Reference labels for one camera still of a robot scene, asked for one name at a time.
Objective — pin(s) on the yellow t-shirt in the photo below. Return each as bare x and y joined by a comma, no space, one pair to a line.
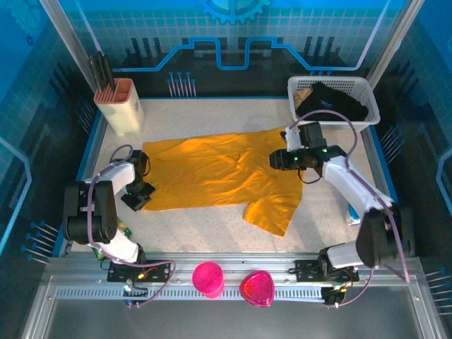
212,173

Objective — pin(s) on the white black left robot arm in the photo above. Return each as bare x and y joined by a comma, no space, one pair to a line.
95,212

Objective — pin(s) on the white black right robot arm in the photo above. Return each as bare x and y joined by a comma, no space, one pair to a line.
353,187

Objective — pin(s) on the beige knife block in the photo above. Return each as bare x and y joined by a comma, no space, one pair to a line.
120,109

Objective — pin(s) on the tan t-shirt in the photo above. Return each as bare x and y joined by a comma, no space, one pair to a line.
302,97

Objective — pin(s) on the green yellow snack bag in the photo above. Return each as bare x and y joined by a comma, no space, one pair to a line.
125,229

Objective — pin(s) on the black t-shirt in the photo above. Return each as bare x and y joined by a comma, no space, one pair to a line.
335,104

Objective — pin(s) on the blue triangular bowl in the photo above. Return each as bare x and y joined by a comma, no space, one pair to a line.
353,215

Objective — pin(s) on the white plastic slotted basket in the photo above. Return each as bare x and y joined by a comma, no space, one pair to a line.
372,106

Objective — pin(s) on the black knife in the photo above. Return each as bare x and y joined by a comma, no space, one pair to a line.
109,72
95,72
102,70

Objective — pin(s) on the black connector module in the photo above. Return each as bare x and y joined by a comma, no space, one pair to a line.
134,293
333,296

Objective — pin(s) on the pink triangular bowl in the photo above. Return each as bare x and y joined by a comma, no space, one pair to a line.
257,287

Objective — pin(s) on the pink cup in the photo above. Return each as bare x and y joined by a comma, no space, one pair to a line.
208,279

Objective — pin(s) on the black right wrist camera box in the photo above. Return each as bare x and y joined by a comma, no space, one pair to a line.
312,136

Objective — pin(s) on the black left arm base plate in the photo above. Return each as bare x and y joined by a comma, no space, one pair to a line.
159,270

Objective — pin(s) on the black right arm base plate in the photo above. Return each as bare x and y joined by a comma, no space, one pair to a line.
307,270

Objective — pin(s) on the aluminium base frame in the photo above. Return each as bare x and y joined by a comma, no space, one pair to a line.
247,263

